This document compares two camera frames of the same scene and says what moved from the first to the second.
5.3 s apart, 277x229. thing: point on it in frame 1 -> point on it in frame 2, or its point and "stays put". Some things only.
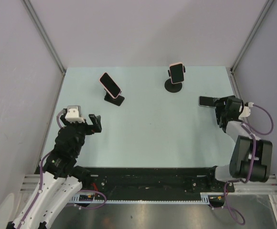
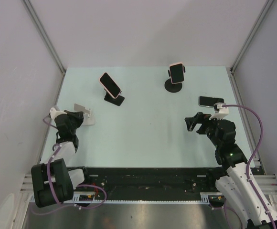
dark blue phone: x=207 y=101 stays put
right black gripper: x=219 y=108 -> x=199 y=118
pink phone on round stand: x=176 y=73 stays put
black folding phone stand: x=118 y=101 stays put
